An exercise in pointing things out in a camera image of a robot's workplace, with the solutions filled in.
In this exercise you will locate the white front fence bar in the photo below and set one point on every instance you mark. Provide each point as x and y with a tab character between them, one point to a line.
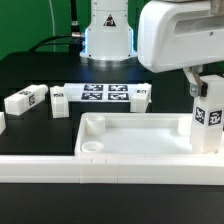
188	170

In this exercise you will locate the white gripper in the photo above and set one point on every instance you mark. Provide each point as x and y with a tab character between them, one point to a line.
177	35

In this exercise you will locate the white marker base plate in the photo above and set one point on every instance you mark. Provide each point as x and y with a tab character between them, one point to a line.
87	92

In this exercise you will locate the white desk tabletop tray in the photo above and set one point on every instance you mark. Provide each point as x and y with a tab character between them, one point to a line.
137	135

